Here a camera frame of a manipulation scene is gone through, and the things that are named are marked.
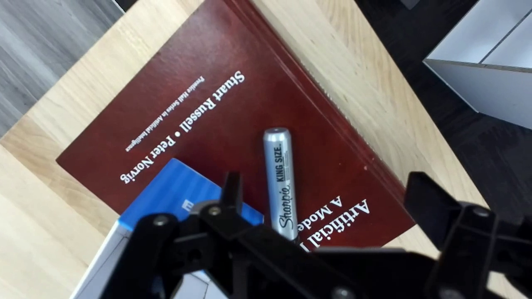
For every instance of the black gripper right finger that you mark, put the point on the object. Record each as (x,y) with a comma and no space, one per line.
(472,243)

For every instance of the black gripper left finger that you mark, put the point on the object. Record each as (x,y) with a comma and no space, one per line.
(244,261)

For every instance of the silver Sharpie marker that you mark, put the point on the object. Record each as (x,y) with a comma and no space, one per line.
(279,178)

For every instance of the blue and white box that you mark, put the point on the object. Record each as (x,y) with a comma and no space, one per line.
(176,190)

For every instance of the dark red textbook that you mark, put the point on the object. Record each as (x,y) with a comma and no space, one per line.
(206,98)

